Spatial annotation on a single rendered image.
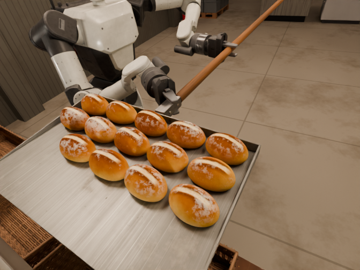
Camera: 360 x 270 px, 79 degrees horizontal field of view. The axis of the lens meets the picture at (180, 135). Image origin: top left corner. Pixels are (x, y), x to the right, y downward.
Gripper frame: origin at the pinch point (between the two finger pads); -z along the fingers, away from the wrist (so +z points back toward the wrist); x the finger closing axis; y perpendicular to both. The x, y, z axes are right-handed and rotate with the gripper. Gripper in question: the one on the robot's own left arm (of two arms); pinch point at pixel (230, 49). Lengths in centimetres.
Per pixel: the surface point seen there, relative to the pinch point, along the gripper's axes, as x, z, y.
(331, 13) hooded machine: 101, 39, -512
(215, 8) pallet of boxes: 99, 293, -464
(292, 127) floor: 121, -15, -124
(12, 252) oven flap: -19, -29, 88
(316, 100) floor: 121, -22, -190
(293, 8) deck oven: 94, 112, -497
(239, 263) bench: 63, -37, 49
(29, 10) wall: 14, 294, -33
